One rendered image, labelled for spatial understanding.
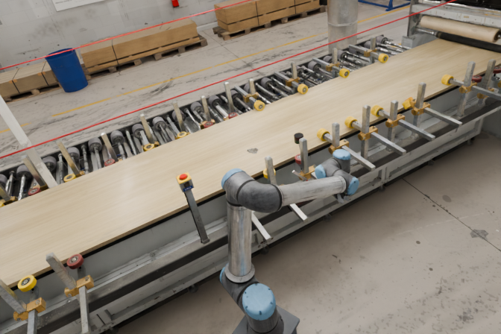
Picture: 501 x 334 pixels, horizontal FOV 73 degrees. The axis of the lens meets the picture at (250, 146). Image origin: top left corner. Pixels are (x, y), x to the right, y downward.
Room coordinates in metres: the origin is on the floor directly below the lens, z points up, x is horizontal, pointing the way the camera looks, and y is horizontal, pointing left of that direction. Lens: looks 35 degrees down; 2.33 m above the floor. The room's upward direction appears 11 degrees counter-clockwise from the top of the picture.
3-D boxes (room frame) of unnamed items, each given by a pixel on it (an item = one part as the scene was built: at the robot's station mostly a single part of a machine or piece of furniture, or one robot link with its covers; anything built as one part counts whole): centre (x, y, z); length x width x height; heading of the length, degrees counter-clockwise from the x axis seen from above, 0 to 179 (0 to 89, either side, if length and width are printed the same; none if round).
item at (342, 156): (1.42, -0.47, 1.14); 0.10 x 0.09 x 0.12; 120
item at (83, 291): (1.11, 1.01, 0.81); 0.44 x 0.03 x 0.04; 21
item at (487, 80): (2.32, -1.96, 0.86); 0.04 x 0.04 x 0.48; 21
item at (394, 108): (1.97, -1.03, 0.88); 0.04 x 0.04 x 0.48; 21
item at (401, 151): (1.84, -0.85, 0.95); 0.50 x 0.04 x 0.04; 21
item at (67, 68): (6.53, 3.16, 0.36); 0.59 x 0.57 x 0.73; 17
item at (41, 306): (1.09, 1.29, 0.81); 0.14 x 0.06 x 0.05; 111
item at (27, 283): (1.20, 1.31, 0.85); 0.08 x 0.08 x 0.11
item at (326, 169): (1.35, -0.38, 1.14); 0.12 x 0.12 x 0.09; 30
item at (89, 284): (1.18, 1.06, 0.81); 0.14 x 0.06 x 0.05; 111
